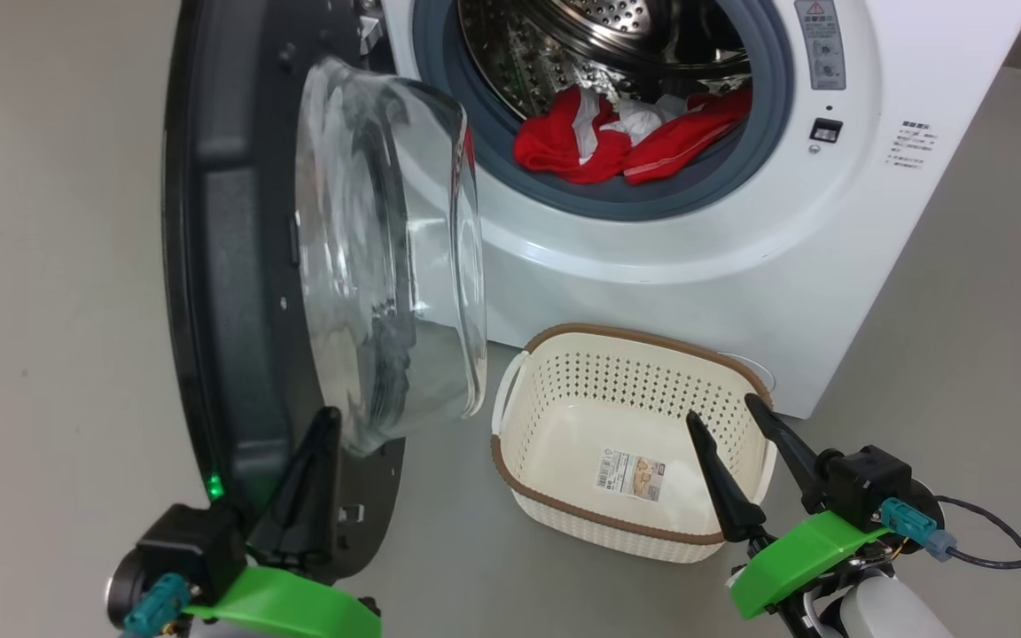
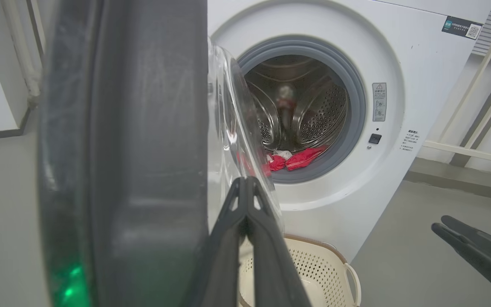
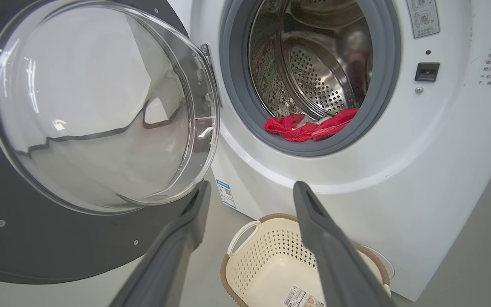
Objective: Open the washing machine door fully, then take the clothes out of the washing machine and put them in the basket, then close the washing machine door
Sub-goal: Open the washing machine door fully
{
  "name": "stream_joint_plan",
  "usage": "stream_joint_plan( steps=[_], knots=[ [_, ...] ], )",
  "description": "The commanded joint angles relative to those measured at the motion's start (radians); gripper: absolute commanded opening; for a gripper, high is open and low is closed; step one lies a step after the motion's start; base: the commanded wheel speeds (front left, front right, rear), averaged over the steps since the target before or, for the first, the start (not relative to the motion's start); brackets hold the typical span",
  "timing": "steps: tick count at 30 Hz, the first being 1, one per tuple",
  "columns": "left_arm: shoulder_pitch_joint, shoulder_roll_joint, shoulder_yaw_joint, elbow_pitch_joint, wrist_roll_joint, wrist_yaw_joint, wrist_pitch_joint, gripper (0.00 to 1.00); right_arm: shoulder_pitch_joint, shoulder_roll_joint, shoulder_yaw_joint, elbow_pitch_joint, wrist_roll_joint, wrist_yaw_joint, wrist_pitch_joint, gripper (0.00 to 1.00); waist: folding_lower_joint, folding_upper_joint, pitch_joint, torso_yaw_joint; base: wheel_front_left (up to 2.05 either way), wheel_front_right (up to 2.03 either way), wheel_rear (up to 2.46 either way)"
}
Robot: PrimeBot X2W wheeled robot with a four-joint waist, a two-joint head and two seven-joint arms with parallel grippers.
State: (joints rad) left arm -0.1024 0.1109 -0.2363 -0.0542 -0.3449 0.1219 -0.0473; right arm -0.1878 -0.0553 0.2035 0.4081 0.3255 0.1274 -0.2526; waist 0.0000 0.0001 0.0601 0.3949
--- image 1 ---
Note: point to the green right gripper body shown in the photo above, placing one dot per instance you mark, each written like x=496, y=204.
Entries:
x=794, y=558

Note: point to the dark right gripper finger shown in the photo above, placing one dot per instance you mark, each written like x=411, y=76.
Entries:
x=732, y=496
x=798, y=461

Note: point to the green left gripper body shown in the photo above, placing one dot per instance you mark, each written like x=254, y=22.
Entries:
x=289, y=607

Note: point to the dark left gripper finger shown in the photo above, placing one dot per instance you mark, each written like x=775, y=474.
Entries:
x=326, y=514
x=284, y=523

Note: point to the black round glass washer door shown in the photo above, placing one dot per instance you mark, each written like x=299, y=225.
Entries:
x=227, y=266

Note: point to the red and white garment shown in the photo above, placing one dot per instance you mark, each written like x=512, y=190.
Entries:
x=555, y=142

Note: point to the printed product label sticker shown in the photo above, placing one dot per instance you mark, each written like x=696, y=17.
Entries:
x=630, y=474

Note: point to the cream perforated basket brown rim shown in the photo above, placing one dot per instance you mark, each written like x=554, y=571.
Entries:
x=617, y=532

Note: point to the white front-load washing machine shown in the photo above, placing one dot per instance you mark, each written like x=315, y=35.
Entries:
x=741, y=292

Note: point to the black door latch socket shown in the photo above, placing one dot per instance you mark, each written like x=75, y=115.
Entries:
x=826, y=130

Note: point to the perforated steel washer drum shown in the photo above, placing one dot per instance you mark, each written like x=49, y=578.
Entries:
x=528, y=44

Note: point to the round white filter cover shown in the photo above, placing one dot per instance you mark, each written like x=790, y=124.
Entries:
x=754, y=365

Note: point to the teal connector plug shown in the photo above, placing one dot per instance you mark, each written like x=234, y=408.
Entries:
x=909, y=523
x=156, y=602

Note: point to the grey warning label strip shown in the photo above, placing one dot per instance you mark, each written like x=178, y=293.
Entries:
x=821, y=44

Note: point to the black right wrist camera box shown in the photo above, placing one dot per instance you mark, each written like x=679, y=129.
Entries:
x=865, y=478

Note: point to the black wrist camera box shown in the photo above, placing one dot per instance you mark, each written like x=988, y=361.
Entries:
x=865, y=478
x=200, y=540

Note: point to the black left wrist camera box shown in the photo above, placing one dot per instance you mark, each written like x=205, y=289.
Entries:
x=200, y=540

